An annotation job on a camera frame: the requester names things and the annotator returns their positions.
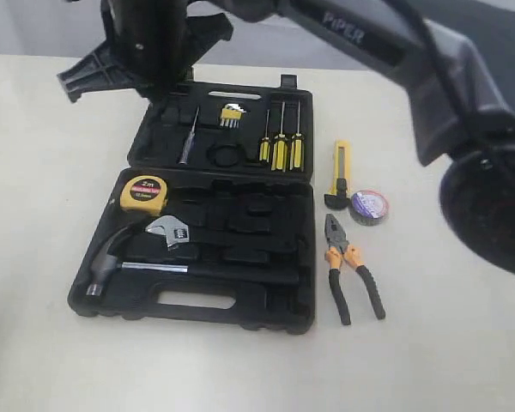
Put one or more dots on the yellow utility knife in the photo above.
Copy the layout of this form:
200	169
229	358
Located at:
337	198

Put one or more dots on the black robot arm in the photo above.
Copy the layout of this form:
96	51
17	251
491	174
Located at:
454	59

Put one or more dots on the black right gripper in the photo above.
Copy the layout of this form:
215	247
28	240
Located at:
144	48

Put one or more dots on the clear handle tester screwdriver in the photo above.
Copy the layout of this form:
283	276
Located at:
189	140

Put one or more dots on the orange black combination pliers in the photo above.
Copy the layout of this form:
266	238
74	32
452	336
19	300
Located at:
340	251

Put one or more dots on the small yellow black screwdriver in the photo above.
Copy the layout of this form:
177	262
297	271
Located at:
264	146

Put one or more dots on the right yellow black screwdriver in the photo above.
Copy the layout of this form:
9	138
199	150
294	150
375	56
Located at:
297	151

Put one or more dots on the black plastic tool case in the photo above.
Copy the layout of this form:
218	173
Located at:
222	187

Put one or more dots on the chrome adjustable wrench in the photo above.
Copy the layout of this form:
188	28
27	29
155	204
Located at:
176	232

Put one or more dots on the middle yellow black screwdriver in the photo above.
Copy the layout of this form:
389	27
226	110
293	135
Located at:
280	146

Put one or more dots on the black electrical tape roll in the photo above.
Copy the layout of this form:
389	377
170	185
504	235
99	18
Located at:
368	208

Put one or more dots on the claw hammer black handle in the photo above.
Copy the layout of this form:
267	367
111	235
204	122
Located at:
105	263

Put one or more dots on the hex key set yellow holder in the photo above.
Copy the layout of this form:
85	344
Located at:
231	115

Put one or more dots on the yellow 2m tape measure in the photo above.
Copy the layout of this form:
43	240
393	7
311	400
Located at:
144	193

